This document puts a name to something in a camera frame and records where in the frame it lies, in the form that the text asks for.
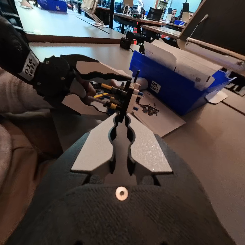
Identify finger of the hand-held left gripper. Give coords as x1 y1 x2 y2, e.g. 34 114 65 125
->
62 93 115 116
76 61 133 82

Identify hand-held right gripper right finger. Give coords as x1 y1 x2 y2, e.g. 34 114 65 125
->
124 114 173 176

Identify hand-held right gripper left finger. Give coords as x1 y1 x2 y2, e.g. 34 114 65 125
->
70 113 118 174

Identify lego technic model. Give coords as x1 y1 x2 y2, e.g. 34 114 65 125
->
88 70 144 123

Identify person's left forearm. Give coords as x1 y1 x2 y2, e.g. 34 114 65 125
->
0 66 55 115

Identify lego instruction booklet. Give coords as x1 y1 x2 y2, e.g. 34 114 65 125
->
132 77 186 137

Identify person's left hand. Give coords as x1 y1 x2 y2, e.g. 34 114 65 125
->
82 79 97 105

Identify black cube device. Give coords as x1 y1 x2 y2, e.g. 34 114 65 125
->
120 37 132 50

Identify white laptop stand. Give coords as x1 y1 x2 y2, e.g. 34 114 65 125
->
80 0 105 26

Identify black pole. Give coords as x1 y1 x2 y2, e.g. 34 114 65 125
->
109 0 115 29

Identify background wooden desk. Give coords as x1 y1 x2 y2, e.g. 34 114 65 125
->
114 12 167 35
141 24 182 39

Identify blue plastic bin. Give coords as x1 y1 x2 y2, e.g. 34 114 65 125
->
37 0 68 12
129 50 238 116

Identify person's tan trousers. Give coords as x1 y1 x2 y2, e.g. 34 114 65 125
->
0 109 64 245

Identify black laptop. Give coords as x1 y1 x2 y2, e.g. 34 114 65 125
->
146 7 163 21

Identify white stand base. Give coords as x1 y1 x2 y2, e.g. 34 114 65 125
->
205 90 228 104

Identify white cardboard box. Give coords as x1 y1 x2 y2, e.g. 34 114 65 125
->
144 39 228 91

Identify black flat panel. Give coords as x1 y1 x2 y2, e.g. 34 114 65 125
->
177 0 245 72

